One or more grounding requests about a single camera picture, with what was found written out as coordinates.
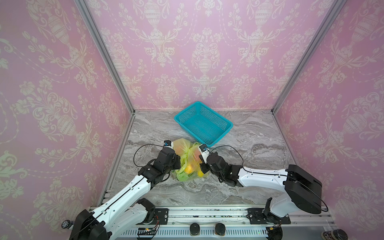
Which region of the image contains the black knob right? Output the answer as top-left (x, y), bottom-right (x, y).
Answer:
top-left (215, 223), bottom-right (226, 236)

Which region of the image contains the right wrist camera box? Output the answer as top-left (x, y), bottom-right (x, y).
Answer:
top-left (199, 144), bottom-right (210, 164)

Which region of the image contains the teal plastic mesh basket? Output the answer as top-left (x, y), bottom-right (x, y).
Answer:
top-left (174, 102), bottom-right (233, 148)

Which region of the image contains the black knob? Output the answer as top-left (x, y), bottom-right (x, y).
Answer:
top-left (190, 223), bottom-right (201, 236)
top-left (215, 223), bottom-right (226, 236)

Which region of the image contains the black knob left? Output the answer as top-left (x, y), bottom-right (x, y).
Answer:
top-left (190, 223), bottom-right (201, 236)

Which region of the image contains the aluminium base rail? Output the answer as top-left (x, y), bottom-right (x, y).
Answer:
top-left (116, 205), bottom-right (337, 240)

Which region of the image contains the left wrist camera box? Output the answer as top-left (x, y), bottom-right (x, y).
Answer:
top-left (164, 140), bottom-right (174, 149)

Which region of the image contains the dark bottle at right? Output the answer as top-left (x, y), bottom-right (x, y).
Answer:
top-left (321, 229), bottom-right (349, 240)

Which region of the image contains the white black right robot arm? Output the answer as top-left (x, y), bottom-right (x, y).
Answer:
top-left (199, 151), bottom-right (323, 219)

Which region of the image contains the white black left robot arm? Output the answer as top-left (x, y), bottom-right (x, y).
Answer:
top-left (70, 141), bottom-right (181, 240)

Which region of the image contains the aluminium corner post right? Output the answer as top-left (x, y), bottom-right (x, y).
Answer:
top-left (271, 0), bottom-right (347, 117)

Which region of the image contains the aluminium corner post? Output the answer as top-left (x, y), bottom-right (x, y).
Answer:
top-left (74, 0), bottom-right (135, 116)
top-left (271, 0), bottom-right (347, 117)

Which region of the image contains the yellow translucent plastic bag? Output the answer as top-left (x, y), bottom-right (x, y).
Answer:
top-left (172, 138), bottom-right (208, 182)

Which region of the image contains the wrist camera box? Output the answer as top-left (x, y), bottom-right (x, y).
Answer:
top-left (199, 144), bottom-right (210, 164)
top-left (164, 140), bottom-right (174, 149)

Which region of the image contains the aluminium corner post left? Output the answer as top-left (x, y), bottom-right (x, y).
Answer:
top-left (74, 0), bottom-right (135, 116)

